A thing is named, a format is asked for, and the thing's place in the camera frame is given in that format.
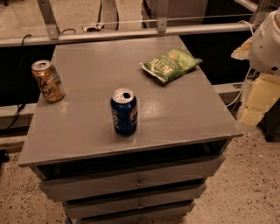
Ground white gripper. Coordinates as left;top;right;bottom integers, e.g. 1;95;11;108
231;8;280;126

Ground blue pepsi can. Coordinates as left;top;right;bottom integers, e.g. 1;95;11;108
110;88;137;136

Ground orange gold can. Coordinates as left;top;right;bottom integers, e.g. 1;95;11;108
31;59;65;102

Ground green chip bag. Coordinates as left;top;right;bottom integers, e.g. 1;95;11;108
141;49;202;83

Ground grey drawer cabinet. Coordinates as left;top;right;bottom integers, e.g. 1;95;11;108
18;37;240;224

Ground middle drawer front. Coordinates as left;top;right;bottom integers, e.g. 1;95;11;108
64;181;207;219

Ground drawer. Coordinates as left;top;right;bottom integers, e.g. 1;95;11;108
64;181;207;219
76;200;195;224
39;154;225;202

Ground bottom drawer front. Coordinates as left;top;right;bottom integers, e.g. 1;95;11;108
76;200;195;224

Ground top drawer front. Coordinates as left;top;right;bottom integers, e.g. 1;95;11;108
39;154;225;202

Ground metal railing frame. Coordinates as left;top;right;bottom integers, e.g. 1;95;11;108
0;0;279;47

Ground black cable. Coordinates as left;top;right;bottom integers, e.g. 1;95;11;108
0;33;33;138

